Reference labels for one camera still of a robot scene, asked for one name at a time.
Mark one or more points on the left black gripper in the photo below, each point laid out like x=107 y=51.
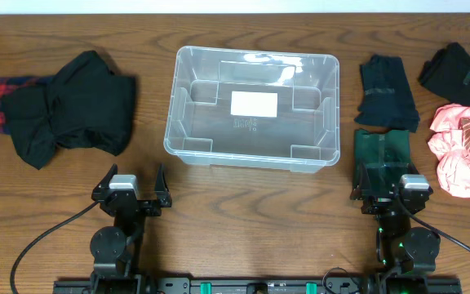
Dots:
x=135 y=205

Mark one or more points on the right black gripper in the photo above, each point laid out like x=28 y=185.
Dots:
x=363 y=189

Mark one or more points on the dark green garment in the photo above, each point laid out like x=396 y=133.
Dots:
x=386 y=157

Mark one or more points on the dark navy garment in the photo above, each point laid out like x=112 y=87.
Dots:
x=388 y=100

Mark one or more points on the pink shirt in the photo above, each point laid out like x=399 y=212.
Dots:
x=450 y=142

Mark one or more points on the black shirt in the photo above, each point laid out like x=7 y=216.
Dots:
x=85 y=105

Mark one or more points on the red navy plaid shirt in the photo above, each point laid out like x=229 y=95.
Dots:
x=8 y=85

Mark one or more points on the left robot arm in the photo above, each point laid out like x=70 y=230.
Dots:
x=116 y=248

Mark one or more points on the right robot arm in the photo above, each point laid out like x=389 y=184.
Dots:
x=408 y=253

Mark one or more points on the clear plastic storage bin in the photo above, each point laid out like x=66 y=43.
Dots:
x=303 y=137

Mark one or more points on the black folded garment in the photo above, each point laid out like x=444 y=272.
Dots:
x=447 y=74

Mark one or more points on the white label in bin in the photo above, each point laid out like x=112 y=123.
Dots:
x=254 y=104

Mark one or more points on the black mounting rail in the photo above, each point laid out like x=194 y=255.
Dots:
x=198 y=286

